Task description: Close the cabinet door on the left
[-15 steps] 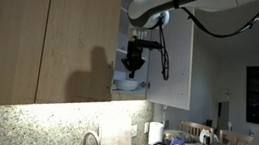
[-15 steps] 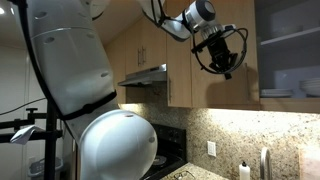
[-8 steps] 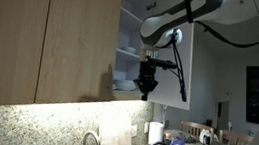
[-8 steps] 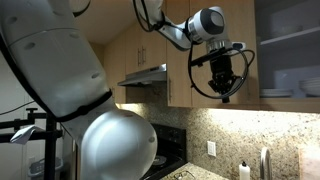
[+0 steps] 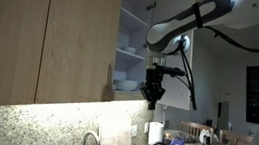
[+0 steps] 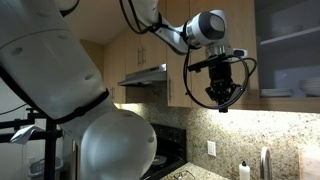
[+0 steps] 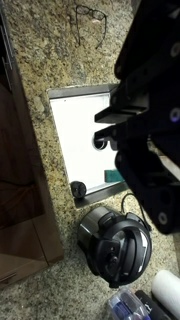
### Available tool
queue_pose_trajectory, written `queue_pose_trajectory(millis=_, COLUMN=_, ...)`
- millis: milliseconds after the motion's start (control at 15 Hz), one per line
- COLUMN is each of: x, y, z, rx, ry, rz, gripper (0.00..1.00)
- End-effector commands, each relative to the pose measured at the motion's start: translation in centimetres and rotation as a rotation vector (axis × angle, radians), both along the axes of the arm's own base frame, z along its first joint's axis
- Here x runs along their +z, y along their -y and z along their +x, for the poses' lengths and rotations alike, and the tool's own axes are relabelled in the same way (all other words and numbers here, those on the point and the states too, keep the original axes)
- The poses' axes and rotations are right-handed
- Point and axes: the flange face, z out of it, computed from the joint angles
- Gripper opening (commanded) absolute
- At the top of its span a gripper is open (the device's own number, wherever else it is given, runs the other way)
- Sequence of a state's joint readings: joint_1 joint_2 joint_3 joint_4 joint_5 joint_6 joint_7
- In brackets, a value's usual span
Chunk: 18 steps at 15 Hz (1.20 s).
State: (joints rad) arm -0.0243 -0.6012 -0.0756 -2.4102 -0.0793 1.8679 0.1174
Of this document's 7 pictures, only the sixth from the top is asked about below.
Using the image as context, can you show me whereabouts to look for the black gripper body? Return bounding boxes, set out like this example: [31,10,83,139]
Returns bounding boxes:
[205,61,241,96]

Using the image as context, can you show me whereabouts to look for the thin wire eyeglasses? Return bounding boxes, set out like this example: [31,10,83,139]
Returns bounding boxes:
[172,169,197,180]

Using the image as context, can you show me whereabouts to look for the pale pink board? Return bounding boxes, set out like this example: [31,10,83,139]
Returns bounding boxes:
[298,145,320,180]

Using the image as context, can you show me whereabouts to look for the stainless range hood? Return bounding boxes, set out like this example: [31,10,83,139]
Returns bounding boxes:
[117,63,168,88]

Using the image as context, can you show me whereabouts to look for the tall stack of white plates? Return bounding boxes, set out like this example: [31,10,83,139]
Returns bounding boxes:
[298,77,320,98]

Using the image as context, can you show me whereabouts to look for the black stove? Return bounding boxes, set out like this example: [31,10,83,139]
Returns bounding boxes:
[139,123,188,180]

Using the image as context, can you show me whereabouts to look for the wooden cabinet door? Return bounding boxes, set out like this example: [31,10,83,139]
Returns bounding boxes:
[189,0,261,112]

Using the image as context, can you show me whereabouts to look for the tall wooden wall cabinet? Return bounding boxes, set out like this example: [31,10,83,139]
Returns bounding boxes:
[103,36,128,104]

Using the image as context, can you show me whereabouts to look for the white laundry basket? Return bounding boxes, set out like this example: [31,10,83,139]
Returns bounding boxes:
[27,155,64,178]

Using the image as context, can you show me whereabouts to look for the narrow wooden wall cabinet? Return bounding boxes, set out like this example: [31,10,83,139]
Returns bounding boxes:
[165,0,192,108]

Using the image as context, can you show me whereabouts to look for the metal cabinet handle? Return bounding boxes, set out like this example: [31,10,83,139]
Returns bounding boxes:
[109,87,117,102]
[136,46,147,67]

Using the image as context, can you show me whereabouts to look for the white-lined wall cabinet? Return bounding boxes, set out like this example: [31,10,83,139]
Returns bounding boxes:
[254,0,320,114]

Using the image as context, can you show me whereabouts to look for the white soap bottle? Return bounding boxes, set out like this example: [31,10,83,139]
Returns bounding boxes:
[238,160,251,180]

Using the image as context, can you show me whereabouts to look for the white wall outlet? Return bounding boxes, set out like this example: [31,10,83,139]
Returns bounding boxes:
[206,140,217,158]

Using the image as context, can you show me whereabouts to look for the black bar wrist camera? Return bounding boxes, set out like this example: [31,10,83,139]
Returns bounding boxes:
[186,54,235,74]

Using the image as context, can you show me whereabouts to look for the white paper tag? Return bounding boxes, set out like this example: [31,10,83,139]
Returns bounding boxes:
[9,124,45,145]

